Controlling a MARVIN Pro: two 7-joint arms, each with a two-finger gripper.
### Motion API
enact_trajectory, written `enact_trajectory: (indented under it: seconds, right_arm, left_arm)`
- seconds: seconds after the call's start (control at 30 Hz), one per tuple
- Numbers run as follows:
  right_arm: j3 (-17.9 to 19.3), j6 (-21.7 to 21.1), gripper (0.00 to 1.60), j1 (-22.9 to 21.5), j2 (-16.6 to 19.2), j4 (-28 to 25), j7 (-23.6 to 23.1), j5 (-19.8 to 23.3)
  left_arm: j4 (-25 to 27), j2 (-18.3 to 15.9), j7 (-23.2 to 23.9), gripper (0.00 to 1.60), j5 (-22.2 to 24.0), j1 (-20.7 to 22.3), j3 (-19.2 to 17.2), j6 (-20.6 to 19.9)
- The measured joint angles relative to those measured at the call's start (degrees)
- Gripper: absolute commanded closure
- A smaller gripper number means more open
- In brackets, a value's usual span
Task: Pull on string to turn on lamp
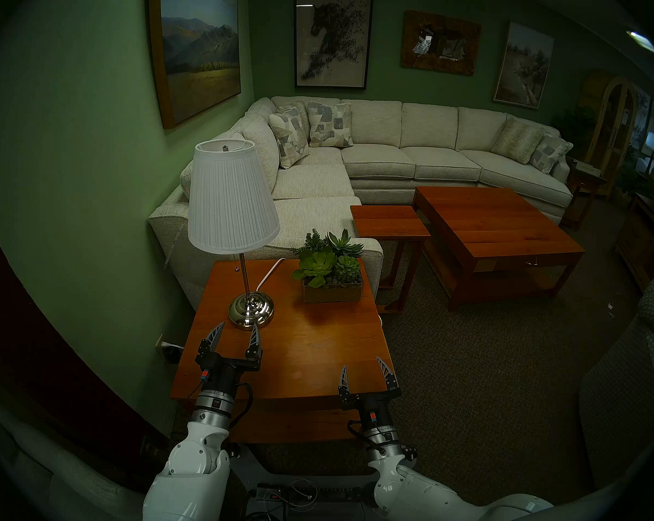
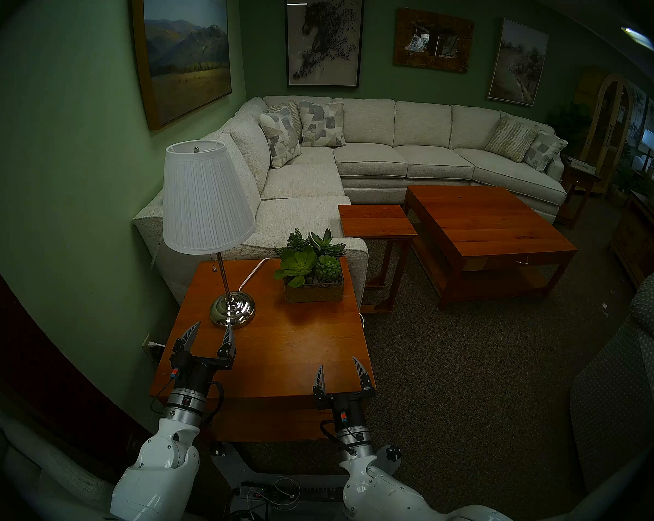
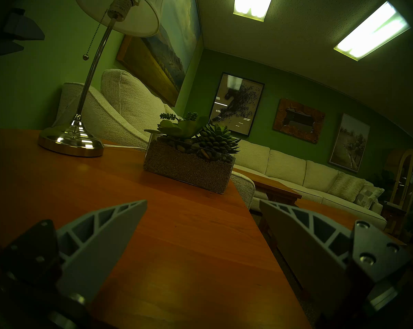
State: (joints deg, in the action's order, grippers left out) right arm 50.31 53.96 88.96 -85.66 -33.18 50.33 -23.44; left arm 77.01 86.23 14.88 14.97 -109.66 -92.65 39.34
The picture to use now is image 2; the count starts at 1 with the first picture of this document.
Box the framed tree path painting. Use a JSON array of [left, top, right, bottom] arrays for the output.
[[487, 18, 550, 107]]

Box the black framed horse artwork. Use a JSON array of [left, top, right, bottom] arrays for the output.
[[285, 0, 365, 88]]

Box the arched light wood cabinet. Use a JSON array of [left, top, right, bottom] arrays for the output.
[[574, 67, 634, 195]]

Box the grey patchwork throw pillow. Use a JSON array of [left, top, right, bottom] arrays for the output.
[[258, 106, 301, 169], [523, 132, 568, 173], [299, 100, 346, 148]]

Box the rustic wood framed mirror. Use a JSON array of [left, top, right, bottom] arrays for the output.
[[393, 8, 475, 74]]

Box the wooden dresser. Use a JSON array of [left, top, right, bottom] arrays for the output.
[[609, 192, 654, 287]]

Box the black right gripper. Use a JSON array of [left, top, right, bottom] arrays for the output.
[[313, 357, 376, 433]]

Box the striped beige throw pillow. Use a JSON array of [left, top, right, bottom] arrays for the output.
[[485, 115, 540, 163], [267, 101, 304, 143]]

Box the cream sectional sofa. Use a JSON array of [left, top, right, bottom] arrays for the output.
[[133, 95, 569, 309]]

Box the mountain landscape painting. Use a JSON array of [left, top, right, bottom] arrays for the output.
[[131, 0, 233, 131]]

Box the large cherry wood coffee table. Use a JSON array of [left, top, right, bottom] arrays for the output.
[[403, 185, 578, 310]]

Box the small cherry wood side table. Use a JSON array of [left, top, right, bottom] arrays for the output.
[[338, 204, 419, 314]]

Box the dark wood end table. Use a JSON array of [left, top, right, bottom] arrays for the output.
[[556, 155, 603, 230]]

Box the dark green floor plant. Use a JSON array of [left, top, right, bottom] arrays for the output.
[[548, 102, 592, 158]]

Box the white lamp power cord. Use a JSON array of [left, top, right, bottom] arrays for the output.
[[238, 257, 271, 293]]

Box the white shade chrome table lamp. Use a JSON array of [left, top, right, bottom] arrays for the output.
[[162, 140, 257, 329]]

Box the succulent arrangement in brown planter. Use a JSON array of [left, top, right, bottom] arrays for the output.
[[274, 228, 348, 303]]

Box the background table lamp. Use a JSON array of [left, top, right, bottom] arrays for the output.
[[638, 129, 654, 173]]

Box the cherry wood end table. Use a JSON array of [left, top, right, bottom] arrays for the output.
[[149, 257, 376, 444]]

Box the beige upholstered armrest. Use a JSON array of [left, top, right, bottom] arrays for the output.
[[0, 417, 118, 512]]

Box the ceiling light fixture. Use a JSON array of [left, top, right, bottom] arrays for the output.
[[622, 26, 654, 53]]

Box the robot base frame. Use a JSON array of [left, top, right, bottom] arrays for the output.
[[212, 441, 356, 521]]

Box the power strip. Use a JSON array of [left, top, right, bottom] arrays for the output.
[[239, 482, 301, 503]]

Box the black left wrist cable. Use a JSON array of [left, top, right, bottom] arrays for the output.
[[203, 382, 226, 424]]

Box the grey dotted armchair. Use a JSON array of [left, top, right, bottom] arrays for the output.
[[570, 268, 654, 488]]

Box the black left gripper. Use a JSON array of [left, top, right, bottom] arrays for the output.
[[169, 321, 237, 393]]

